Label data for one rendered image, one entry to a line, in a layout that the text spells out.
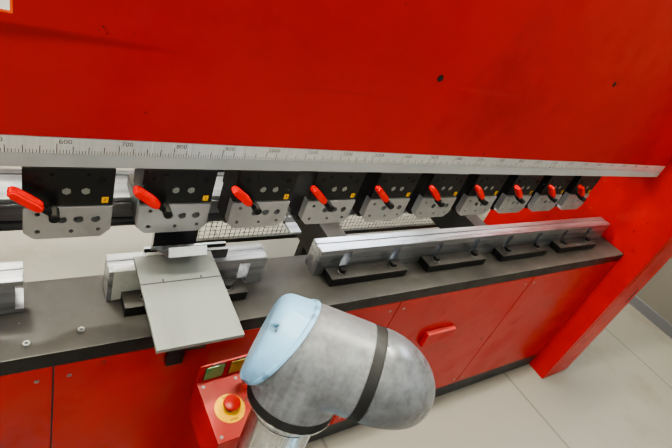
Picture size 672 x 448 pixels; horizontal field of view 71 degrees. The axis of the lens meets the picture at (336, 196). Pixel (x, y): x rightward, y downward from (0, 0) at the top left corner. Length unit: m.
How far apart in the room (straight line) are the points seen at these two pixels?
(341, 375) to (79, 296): 0.83
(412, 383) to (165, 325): 0.60
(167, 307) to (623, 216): 2.20
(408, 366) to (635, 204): 2.19
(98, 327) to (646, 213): 2.32
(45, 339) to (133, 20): 0.68
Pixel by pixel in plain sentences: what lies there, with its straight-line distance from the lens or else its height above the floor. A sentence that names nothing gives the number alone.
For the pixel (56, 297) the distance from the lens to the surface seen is 1.26.
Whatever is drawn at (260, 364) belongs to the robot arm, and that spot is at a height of 1.36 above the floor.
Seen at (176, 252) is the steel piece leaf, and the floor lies 1.07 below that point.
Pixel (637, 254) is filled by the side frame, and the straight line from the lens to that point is 2.69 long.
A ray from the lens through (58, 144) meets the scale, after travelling 0.95.
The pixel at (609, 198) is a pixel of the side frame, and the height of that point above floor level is 1.05.
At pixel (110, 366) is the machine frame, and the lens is 1.24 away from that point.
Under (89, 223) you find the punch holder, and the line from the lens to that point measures 1.05.
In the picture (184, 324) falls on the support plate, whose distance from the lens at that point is 1.05.
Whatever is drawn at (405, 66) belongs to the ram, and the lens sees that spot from 1.12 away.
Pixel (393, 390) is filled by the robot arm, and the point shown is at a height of 1.39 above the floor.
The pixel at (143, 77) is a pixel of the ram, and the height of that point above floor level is 1.45.
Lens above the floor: 1.80
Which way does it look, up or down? 30 degrees down
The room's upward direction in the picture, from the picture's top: 22 degrees clockwise
